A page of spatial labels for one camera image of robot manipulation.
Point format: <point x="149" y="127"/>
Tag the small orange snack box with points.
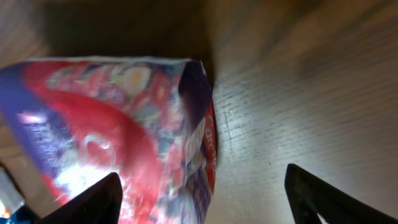
<point x="11" y="199"/>

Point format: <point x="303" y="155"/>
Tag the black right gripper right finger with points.
<point x="313" y="200"/>

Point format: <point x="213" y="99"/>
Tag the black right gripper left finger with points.
<point x="99" y="204"/>

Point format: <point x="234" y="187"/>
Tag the purple red snack bag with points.
<point x="150" y="120"/>

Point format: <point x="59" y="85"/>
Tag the blue Oreo cookie pack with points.
<point x="24" y="215"/>

